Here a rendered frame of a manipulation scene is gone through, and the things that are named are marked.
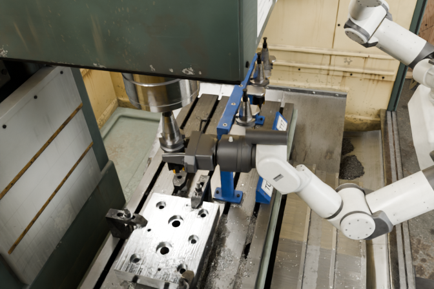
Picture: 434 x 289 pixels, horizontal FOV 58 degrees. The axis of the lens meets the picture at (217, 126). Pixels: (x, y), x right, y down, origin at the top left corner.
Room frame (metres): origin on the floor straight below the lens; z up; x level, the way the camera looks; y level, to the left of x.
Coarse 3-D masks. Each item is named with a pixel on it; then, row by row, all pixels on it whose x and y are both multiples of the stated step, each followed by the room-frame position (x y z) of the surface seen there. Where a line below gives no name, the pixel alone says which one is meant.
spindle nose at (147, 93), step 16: (128, 80) 0.66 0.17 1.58; (144, 80) 0.64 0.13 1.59; (160, 80) 0.64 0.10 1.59; (176, 80) 0.65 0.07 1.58; (192, 80) 0.67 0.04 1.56; (128, 96) 0.68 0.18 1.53; (144, 96) 0.64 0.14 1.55; (160, 96) 0.63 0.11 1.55; (176, 96) 0.64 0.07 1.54; (192, 96) 0.67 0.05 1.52
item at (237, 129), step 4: (232, 128) 0.92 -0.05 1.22; (236, 128) 0.92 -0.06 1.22; (240, 128) 0.92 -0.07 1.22; (244, 128) 0.92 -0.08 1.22; (248, 128) 0.91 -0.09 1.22; (228, 132) 0.90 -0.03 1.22; (232, 132) 0.90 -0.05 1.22; (236, 132) 0.90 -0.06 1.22; (240, 132) 0.90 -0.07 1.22; (244, 132) 0.90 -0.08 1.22
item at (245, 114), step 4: (248, 100) 0.96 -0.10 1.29; (240, 104) 0.96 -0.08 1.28; (244, 104) 0.95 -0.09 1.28; (248, 104) 0.95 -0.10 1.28; (240, 108) 0.95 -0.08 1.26; (244, 108) 0.95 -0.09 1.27; (248, 108) 0.95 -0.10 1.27; (240, 112) 0.95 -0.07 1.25; (244, 112) 0.94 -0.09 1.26; (248, 112) 0.94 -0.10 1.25; (240, 116) 0.95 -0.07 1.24; (244, 116) 0.94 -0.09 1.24; (248, 116) 0.94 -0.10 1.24; (252, 116) 0.95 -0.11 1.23; (240, 120) 0.95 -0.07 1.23; (244, 120) 0.94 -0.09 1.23; (248, 120) 0.94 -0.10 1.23
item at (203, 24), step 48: (0, 0) 0.66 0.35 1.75; (48, 0) 0.63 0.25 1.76; (96, 0) 0.60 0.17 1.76; (144, 0) 0.58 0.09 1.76; (192, 0) 0.55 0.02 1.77; (240, 0) 0.54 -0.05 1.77; (0, 48) 0.68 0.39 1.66; (48, 48) 0.64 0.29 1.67; (96, 48) 0.61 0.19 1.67; (144, 48) 0.58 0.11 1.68; (192, 48) 0.56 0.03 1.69; (240, 48) 0.54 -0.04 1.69
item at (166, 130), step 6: (162, 114) 0.71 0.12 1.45; (162, 120) 0.71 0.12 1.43; (168, 120) 0.70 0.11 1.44; (174, 120) 0.71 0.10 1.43; (162, 126) 0.71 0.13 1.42; (168, 126) 0.70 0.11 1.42; (174, 126) 0.70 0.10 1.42; (162, 132) 0.71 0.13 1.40; (168, 132) 0.70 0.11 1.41; (174, 132) 0.70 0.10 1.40; (180, 132) 0.72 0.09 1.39; (168, 138) 0.69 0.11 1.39; (174, 138) 0.69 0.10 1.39
